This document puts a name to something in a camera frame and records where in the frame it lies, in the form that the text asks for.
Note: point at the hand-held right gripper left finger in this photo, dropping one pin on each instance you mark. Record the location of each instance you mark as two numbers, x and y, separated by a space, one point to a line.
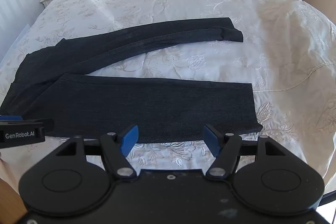
130 138

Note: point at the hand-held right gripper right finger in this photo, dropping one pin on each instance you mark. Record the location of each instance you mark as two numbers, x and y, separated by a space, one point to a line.
211 141

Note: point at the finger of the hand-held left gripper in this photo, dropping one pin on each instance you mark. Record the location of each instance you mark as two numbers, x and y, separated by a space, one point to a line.
48 126
10 118

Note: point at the dark grey pants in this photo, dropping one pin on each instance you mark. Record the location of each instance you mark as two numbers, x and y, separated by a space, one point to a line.
157 106

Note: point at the white embroidered bedspread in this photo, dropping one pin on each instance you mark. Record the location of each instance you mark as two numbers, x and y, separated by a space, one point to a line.
183 3

